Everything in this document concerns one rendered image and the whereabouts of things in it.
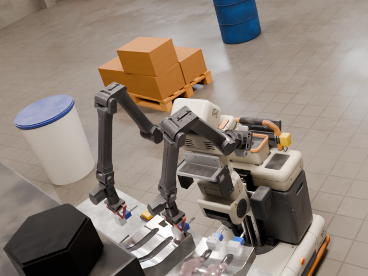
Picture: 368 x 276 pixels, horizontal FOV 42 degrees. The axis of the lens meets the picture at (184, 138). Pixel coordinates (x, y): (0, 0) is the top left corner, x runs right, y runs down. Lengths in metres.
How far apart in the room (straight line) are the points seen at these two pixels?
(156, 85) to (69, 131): 1.23
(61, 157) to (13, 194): 3.89
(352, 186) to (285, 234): 1.01
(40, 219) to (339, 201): 3.18
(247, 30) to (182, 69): 1.51
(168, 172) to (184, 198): 2.02
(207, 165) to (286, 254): 0.82
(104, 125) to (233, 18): 4.65
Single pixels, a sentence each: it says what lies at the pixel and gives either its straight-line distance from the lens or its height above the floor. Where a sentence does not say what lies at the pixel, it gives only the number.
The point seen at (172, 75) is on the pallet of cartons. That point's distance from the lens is 5.42.
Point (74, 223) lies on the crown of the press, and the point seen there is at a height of 2.06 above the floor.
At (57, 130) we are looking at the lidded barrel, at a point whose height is 0.58.
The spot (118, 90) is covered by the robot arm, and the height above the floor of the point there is 1.58.
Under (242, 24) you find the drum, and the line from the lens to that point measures 6.66.
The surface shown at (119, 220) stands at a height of 0.94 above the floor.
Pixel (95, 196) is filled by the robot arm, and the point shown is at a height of 1.15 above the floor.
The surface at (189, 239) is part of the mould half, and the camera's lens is 2.28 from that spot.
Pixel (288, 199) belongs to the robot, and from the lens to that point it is 2.71.
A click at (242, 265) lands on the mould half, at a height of 0.86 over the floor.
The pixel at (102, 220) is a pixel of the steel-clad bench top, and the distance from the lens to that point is 2.73.
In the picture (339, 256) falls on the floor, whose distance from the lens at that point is 3.27.
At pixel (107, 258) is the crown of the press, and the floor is 2.01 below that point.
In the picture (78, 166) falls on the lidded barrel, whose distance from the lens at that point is 4.74.
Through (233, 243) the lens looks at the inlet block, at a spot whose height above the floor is 0.88.
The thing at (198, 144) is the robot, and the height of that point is 1.15.
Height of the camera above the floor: 2.36
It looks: 29 degrees down
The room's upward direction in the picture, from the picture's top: 18 degrees counter-clockwise
